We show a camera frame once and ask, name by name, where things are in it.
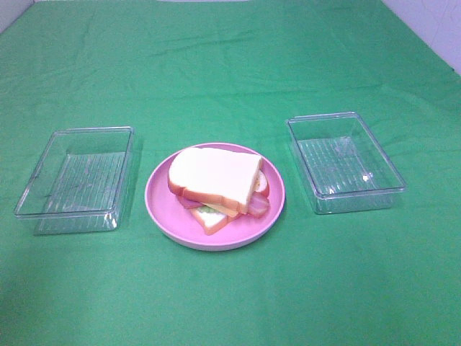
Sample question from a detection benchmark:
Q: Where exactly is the bread slice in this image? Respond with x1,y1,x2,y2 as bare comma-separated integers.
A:
187,170,270,235
168,147,263,214

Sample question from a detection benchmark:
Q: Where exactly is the yellow cheese slice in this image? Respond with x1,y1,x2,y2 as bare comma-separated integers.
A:
204,203,240,218

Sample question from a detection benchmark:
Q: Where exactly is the bacon strip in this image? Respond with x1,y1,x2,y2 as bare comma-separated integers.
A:
248,192,269,218
176,196,203,209

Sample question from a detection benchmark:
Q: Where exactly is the green lettuce leaf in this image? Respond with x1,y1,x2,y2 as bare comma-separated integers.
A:
196,205,225,216

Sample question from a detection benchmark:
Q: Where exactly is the pink round plate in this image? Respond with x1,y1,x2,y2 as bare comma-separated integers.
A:
145,143,285,251

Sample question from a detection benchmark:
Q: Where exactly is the green table cloth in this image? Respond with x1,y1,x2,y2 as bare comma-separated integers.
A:
1,1,460,345

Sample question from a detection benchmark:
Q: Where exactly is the clear right plastic container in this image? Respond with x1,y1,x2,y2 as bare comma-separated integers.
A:
286,112,406,214

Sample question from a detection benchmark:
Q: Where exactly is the clear plastic container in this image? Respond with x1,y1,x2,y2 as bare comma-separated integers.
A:
14,126,135,235
286,112,406,214

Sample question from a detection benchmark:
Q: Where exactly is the clear left plastic container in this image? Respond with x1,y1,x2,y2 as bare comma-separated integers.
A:
14,126,135,235

